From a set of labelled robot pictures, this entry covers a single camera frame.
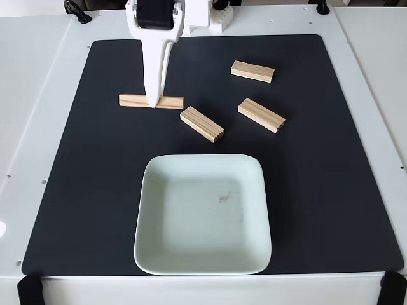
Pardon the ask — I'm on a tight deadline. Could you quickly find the grooved wooden block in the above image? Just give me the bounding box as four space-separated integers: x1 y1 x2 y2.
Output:
179 105 226 144
118 93 186 111

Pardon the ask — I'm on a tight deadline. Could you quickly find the plain wooden block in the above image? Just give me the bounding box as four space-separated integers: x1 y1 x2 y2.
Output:
230 60 276 84
237 97 286 135

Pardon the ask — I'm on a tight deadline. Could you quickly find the pale green square plate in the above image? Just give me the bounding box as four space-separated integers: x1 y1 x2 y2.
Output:
133 154 273 276

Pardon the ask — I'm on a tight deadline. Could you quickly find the black rubber mat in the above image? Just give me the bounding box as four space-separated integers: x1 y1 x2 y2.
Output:
21 34 404 276

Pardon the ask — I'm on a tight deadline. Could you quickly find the black corner bracket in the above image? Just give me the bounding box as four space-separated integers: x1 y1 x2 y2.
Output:
376 271 407 305
17 274 45 305

